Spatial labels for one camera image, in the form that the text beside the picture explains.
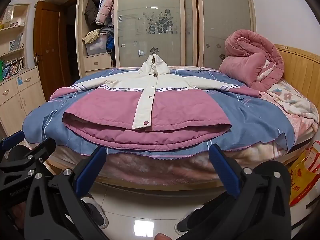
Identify brown wooden door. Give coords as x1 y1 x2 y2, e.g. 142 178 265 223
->
33 1 72 100

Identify pink and white hooded jacket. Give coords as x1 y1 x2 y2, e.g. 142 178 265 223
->
50 54 262 152

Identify frosted flower-print sliding door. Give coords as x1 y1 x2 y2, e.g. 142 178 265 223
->
114 0 198 68

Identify grey slipper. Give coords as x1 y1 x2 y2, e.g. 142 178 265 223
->
81 196 109 228
175 211 198 235

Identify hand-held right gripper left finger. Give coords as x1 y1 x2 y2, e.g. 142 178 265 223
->
24 145 110 240

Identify row of books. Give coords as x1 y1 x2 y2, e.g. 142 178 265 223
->
0 57 25 80

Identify floral pillow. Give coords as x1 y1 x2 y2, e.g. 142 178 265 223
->
265 79 319 125

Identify light wooden bookshelf cabinet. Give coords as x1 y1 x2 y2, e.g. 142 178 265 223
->
0 4 47 130

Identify rolled pink quilt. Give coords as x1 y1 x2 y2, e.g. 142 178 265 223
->
219 29 285 90

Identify yellow and red bag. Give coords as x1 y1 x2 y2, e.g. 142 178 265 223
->
287 140 320 208

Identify light wooden wardrobe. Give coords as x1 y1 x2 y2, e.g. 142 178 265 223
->
76 0 257 79

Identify grey clothes pile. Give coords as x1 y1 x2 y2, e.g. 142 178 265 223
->
100 25 114 37

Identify beige crumpled cloth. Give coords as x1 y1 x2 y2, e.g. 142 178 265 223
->
82 29 100 44

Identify clear plastic storage box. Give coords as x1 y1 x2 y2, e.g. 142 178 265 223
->
86 34 110 56

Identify frosted sliding door small flowers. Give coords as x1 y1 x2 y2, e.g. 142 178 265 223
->
195 0 257 68

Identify wooden headboard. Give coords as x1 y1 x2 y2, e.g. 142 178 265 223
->
46 44 320 198

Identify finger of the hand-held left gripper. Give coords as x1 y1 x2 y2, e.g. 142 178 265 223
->
0 130 25 153
0 137 57 180

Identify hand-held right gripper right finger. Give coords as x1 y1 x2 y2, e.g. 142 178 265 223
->
209 144 293 240

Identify hanging pink puffer jacket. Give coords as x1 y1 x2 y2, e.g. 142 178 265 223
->
95 0 115 25

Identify pink fleece bed pad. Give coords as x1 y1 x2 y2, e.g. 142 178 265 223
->
49 125 315 183

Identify hanging dark brown jacket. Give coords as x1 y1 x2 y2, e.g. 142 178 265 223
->
84 0 102 24

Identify blue striped bed sheet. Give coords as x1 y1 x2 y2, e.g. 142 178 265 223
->
22 66 295 159

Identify blue crumpled garment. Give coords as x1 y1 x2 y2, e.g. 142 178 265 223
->
106 35 115 53

